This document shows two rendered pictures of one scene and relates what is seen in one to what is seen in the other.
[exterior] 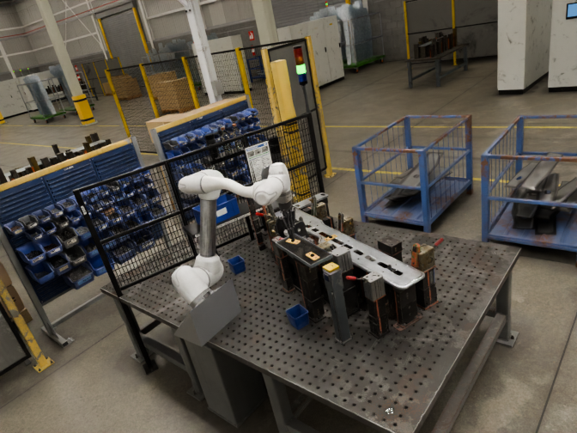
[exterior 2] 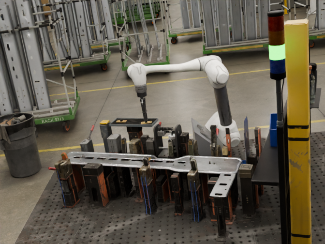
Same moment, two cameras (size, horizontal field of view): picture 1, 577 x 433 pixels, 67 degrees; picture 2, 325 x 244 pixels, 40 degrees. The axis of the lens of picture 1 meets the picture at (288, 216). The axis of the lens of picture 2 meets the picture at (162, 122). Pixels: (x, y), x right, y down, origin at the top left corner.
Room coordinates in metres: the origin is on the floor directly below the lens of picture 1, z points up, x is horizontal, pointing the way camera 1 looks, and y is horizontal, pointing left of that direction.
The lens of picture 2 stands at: (4.77, -1.99, 2.37)
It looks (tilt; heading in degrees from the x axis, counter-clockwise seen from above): 21 degrees down; 140
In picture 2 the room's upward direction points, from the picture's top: 8 degrees counter-clockwise
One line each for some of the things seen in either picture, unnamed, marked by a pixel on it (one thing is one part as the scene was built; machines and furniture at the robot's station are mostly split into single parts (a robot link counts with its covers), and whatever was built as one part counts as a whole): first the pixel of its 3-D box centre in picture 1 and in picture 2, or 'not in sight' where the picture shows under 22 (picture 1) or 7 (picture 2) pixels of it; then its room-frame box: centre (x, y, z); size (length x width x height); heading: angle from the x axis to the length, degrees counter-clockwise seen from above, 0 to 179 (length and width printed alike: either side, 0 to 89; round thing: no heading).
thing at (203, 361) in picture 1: (226, 366); not in sight; (2.26, 0.60, 0.33); 0.31 x 0.31 x 0.66; 45
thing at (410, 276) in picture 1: (333, 239); (144, 161); (2.43, -0.25, 1.00); 1.38 x 0.22 x 0.02; 27
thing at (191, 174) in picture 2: (323, 225); (195, 195); (2.91, -0.23, 0.87); 0.12 x 0.09 x 0.35; 117
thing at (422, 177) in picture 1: (416, 171); not in sight; (4.55, -1.50, 0.47); 1.20 x 0.80 x 0.95; 134
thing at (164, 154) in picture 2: (297, 253); (170, 155); (2.45, -0.01, 0.94); 0.18 x 0.13 x 0.49; 27
